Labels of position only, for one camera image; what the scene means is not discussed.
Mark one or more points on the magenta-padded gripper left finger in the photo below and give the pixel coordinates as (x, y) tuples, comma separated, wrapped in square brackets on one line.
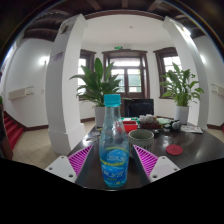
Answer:
[(63, 166)]

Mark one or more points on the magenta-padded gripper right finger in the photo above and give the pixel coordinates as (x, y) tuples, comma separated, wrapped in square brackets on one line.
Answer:
[(161, 166)]

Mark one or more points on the clear bottle with blue cap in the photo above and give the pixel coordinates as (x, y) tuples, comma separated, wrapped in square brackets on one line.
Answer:
[(114, 156)]

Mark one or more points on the flat round red coaster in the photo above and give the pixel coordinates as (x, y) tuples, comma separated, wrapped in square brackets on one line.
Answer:
[(174, 150)]

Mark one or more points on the grey cup with oval pattern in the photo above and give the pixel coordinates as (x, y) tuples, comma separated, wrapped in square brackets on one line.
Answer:
[(141, 138)]

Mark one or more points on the green flat box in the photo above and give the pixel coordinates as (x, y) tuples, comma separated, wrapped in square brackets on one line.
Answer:
[(163, 121)]

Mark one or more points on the small succulents in brown box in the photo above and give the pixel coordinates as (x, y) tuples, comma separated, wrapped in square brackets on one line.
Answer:
[(148, 120)]

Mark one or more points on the red plastic box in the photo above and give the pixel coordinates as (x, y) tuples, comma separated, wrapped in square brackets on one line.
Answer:
[(130, 126)]

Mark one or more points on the red carpeted staircase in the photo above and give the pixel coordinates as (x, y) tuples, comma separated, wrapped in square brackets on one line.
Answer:
[(12, 131)]

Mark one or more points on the black chair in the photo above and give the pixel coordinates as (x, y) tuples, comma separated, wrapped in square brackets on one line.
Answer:
[(140, 108)]

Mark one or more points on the leafy plant in white pot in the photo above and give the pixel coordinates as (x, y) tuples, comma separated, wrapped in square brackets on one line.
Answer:
[(96, 86), (181, 88)]

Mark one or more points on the dark wooden glazed double door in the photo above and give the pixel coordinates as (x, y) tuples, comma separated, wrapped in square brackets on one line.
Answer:
[(131, 78)]

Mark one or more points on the dark wooden framed window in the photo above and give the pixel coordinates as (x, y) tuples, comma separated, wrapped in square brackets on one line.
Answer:
[(87, 63), (168, 61)]

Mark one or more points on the green exit sign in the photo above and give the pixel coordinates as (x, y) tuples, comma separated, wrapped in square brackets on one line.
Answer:
[(118, 48)]

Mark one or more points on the white wall heater unit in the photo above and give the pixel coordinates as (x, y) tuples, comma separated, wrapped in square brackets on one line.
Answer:
[(218, 89), (20, 93)]

